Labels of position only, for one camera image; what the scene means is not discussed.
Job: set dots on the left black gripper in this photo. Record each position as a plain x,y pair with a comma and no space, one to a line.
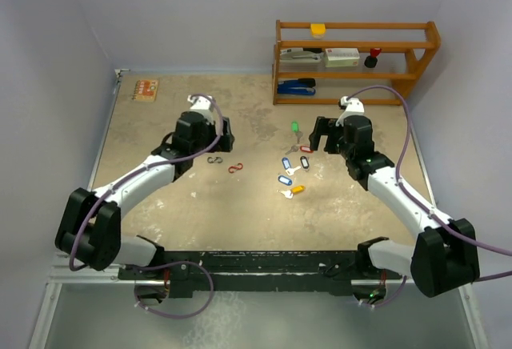
223,145

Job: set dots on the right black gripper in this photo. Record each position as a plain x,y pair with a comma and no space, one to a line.
324,126

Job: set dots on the blue tagged key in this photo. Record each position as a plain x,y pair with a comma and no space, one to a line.
289,169
285,180

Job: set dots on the red s-shaped carabiner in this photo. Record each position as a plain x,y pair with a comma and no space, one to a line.
235,168

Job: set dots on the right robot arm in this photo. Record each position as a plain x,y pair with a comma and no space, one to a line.
444,256

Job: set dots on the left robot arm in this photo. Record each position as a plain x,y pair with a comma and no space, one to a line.
91,228

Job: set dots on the green tagged key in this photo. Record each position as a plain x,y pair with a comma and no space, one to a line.
296,130

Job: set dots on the red tagged key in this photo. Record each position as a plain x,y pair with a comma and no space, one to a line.
303,149

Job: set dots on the black s-shaped carabiner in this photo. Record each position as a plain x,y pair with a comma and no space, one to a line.
216,159

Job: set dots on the blue black stapler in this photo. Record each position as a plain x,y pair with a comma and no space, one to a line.
300,86

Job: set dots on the orange spiral notepad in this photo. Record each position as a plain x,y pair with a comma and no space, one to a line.
145,90

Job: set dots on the yellow tagged key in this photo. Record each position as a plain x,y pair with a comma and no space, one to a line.
289,194

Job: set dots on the wooden shelf rack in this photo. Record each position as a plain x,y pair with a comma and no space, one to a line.
407,50

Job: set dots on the white red box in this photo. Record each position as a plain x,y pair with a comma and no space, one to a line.
341,57

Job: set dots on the white grey stapler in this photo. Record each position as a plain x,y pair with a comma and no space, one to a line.
301,55

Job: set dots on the red black stamp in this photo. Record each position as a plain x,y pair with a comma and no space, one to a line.
371,60

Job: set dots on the yellow lidded container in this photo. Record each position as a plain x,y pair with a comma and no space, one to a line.
317,30

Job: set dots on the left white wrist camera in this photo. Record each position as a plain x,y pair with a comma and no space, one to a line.
202,105

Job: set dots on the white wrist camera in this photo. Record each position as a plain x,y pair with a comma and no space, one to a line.
202,105
349,107

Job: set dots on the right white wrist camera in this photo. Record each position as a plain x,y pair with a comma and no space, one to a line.
349,107

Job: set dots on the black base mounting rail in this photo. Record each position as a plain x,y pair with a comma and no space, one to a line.
331,272

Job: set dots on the aluminium frame rail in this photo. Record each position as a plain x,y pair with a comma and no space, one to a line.
61,273

